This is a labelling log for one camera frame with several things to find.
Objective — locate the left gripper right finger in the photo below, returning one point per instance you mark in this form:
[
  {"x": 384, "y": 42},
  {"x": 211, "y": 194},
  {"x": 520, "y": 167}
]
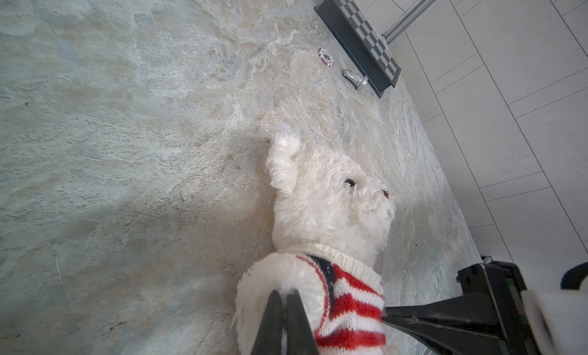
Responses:
[{"x": 300, "y": 339}]

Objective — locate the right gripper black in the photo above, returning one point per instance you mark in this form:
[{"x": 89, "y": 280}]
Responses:
[{"x": 491, "y": 321}]

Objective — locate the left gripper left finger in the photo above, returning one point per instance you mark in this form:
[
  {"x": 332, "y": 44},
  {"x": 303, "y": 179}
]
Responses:
[{"x": 270, "y": 333}]

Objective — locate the red white striped sweater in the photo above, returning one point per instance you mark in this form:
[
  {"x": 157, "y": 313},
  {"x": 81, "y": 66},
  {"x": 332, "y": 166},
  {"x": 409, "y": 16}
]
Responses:
[{"x": 351, "y": 322}]

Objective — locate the white teddy bear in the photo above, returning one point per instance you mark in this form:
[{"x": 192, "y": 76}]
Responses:
[{"x": 323, "y": 197}]

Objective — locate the small metal cylinder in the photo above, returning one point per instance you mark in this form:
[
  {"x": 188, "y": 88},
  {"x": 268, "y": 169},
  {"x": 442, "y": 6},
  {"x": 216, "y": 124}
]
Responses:
[{"x": 356, "y": 79}]

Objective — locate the black white checkerboard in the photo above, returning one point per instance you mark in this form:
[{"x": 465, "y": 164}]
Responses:
[{"x": 362, "y": 43}]

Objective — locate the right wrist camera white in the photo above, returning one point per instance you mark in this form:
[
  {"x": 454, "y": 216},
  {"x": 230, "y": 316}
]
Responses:
[{"x": 558, "y": 320}]

